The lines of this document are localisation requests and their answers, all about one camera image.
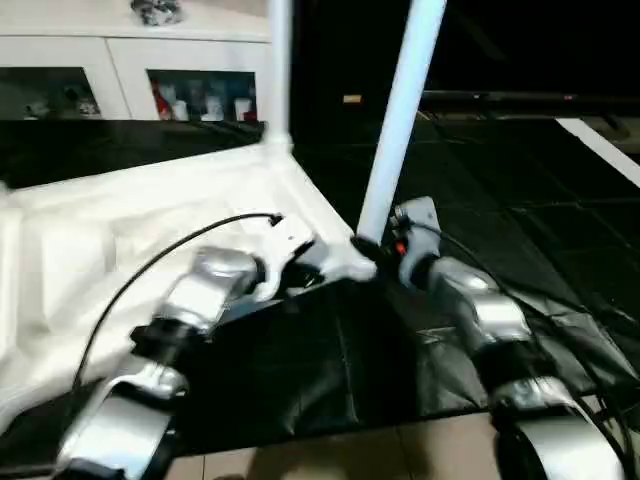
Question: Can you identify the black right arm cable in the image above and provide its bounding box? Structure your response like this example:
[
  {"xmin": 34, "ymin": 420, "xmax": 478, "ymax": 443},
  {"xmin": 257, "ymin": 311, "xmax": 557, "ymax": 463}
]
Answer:
[{"xmin": 400, "ymin": 222, "xmax": 640, "ymax": 461}]

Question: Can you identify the red bottle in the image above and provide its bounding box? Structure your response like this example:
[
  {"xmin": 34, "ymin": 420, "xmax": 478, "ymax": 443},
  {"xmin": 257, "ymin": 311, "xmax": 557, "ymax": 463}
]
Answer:
[{"xmin": 151, "ymin": 84, "xmax": 172, "ymax": 119}]

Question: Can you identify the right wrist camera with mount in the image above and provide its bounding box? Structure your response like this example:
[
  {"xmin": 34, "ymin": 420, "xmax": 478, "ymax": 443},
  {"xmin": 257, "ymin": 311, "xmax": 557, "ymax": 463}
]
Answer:
[{"xmin": 390, "ymin": 196, "xmax": 442, "ymax": 257}]

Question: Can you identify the white board strip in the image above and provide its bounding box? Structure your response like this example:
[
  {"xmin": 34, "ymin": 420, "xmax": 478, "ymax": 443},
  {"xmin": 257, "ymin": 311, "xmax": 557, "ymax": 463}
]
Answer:
[{"xmin": 558, "ymin": 117, "xmax": 640, "ymax": 189}]

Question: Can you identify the white plastic table leg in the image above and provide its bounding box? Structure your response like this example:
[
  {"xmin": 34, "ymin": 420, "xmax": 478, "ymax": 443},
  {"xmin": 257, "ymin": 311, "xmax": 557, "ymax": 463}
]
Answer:
[
  {"xmin": 264, "ymin": 0, "xmax": 297, "ymax": 155},
  {"xmin": 352, "ymin": 0, "xmax": 449, "ymax": 249}
]

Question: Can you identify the white plastic table top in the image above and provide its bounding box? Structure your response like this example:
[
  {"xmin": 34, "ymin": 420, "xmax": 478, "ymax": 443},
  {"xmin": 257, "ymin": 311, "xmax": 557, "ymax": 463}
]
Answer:
[{"xmin": 0, "ymin": 145, "xmax": 380, "ymax": 433}]

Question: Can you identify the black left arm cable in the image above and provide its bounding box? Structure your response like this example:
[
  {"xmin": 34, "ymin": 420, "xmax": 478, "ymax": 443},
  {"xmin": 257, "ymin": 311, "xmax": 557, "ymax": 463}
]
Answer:
[{"xmin": 68, "ymin": 211, "xmax": 285, "ymax": 393}]

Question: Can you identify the black flat bar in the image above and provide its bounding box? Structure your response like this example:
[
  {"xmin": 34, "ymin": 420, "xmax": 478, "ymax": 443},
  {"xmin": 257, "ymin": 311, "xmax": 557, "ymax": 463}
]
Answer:
[{"xmin": 420, "ymin": 90, "xmax": 640, "ymax": 110}]

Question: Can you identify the white cabinet with glass doors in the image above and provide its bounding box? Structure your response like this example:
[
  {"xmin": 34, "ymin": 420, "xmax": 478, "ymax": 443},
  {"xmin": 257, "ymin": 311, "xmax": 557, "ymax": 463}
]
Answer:
[{"xmin": 0, "ymin": 0, "xmax": 277, "ymax": 124}]

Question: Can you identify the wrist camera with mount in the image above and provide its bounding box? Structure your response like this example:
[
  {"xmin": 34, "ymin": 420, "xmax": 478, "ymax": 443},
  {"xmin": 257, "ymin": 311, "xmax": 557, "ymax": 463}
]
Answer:
[
  {"xmin": 390, "ymin": 196, "xmax": 442, "ymax": 257},
  {"xmin": 252, "ymin": 214, "xmax": 319, "ymax": 301}
]

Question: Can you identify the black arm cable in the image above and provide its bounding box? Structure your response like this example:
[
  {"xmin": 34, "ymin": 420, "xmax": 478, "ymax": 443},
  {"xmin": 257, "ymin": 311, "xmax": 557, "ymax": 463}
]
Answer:
[
  {"xmin": 400, "ymin": 222, "xmax": 640, "ymax": 461},
  {"xmin": 68, "ymin": 211, "xmax": 285, "ymax": 393}
]

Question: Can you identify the black work mat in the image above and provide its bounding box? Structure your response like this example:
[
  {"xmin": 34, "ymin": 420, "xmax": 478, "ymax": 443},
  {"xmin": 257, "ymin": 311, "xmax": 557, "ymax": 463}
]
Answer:
[{"xmin": 0, "ymin": 112, "xmax": 640, "ymax": 471}]

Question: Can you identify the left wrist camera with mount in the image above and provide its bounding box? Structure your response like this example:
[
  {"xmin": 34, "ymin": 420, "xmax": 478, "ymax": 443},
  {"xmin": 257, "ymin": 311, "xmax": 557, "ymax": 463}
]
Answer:
[{"xmin": 252, "ymin": 214, "xmax": 319, "ymax": 301}]

